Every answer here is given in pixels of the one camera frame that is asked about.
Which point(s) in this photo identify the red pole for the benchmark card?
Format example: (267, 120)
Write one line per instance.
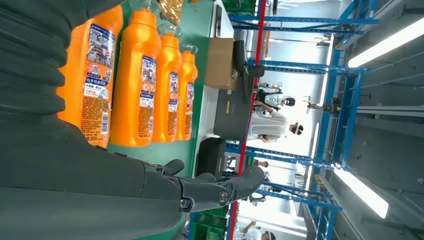
(259, 39)

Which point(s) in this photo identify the yellow taped cardboard sheet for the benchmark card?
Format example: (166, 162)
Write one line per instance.
(170, 10)

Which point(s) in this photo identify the white humanoid robot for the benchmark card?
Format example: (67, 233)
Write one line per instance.
(275, 99)

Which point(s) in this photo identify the dark grey equipment case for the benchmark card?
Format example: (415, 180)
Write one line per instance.
(232, 119)

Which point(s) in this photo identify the green plastic crate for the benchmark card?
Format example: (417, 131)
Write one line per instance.
(238, 5)
(208, 228)

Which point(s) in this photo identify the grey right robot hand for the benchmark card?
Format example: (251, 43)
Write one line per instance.
(82, 192)

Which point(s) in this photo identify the ceiling light strip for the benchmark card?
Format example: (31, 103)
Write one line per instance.
(384, 43)
(361, 192)

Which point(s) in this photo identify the brown cardboard box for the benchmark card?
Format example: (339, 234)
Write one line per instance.
(218, 63)

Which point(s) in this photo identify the blue metal rack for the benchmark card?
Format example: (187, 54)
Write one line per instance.
(354, 99)
(288, 158)
(314, 20)

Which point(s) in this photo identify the black carrying case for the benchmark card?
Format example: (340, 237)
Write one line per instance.
(212, 155)

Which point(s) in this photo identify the black remote controller with antennas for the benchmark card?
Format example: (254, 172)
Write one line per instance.
(240, 54)

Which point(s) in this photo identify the person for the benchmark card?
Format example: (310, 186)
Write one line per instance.
(268, 126)
(251, 233)
(262, 164)

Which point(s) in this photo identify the white table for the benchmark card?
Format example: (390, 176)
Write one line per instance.
(205, 106)

